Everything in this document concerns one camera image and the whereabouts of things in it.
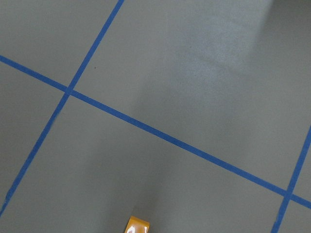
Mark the orange trapezoid block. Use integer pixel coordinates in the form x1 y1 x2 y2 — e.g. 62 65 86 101
124 216 150 233

